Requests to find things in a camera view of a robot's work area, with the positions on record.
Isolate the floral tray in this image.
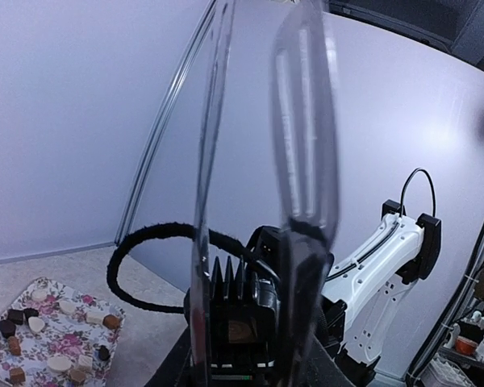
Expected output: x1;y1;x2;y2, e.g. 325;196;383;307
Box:
0;277;126;386

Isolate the tan hexagon chocolate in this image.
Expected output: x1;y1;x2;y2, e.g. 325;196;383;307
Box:
69;368;87;386

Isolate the white chocolate on tray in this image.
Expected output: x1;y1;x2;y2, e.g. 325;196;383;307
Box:
31;289;48;302

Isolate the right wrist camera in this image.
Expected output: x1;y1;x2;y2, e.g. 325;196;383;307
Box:
183;225;332;380

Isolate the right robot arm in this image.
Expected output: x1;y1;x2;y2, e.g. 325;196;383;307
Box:
316;199;442;386

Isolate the right aluminium frame post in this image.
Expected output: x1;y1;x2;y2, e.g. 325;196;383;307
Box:
115;0;219;247

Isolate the white cube chocolate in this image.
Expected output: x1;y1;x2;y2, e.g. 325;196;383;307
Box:
86;310;105;325

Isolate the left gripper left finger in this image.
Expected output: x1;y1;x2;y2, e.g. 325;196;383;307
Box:
187;0;237;387

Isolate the small black chocolate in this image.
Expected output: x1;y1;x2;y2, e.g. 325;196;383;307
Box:
98;345;111;361

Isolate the dark chocolate on tray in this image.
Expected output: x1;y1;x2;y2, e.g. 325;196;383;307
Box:
0;319;16;339

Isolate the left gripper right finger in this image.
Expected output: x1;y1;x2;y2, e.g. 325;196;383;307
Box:
269;1;339;386

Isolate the white round chocolate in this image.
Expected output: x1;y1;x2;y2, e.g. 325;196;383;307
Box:
47;355;72;373

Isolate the light brown chocolate cube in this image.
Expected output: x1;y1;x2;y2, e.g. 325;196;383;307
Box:
9;367;26;385

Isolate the brown chocolate near tongs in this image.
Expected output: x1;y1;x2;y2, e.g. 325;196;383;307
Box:
7;336;22;356

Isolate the brown caramel chocolate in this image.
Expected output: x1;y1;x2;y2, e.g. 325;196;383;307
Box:
102;314;121;330

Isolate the black round chocolate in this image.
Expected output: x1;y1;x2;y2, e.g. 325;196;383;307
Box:
23;308;40;321

